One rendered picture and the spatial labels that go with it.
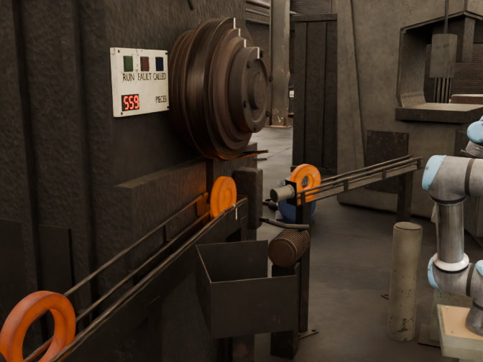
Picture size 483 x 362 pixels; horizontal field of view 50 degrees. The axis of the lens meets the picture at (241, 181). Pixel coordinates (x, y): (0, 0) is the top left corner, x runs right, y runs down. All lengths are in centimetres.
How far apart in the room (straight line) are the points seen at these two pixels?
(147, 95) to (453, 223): 105
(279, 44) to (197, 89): 913
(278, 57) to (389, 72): 650
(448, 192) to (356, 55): 284
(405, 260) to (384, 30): 241
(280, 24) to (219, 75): 911
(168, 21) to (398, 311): 156
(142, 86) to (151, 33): 18
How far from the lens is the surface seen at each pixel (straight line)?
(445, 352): 191
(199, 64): 159
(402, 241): 233
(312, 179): 228
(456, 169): 170
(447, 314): 211
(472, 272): 196
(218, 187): 178
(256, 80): 170
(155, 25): 163
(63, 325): 119
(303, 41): 595
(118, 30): 148
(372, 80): 439
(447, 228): 183
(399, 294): 242
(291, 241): 206
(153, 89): 157
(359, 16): 446
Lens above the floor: 119
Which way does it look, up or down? 12 degrees down
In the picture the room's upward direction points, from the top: straight up
